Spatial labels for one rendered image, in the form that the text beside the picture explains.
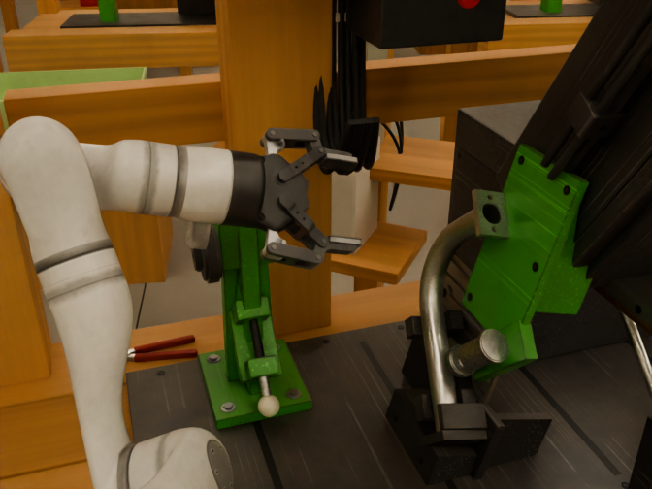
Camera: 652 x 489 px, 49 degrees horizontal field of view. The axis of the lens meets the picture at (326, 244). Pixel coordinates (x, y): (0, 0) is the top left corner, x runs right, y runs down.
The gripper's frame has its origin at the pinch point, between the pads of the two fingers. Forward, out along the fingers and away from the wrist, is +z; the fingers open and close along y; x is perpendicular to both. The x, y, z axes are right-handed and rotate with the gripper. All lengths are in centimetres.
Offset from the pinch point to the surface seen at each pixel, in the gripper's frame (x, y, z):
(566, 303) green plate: -2.9, -10.1, 24.5
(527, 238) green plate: -4.9, -3.7, 18.6
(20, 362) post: 48, -10, -31
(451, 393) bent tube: 9.8, -18.6, 16.7
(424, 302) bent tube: 11.7, -7.1, 15.1
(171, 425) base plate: 32.7, -20.5, -12.1
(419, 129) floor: 299, 187, 195
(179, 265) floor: 235, 63, 29
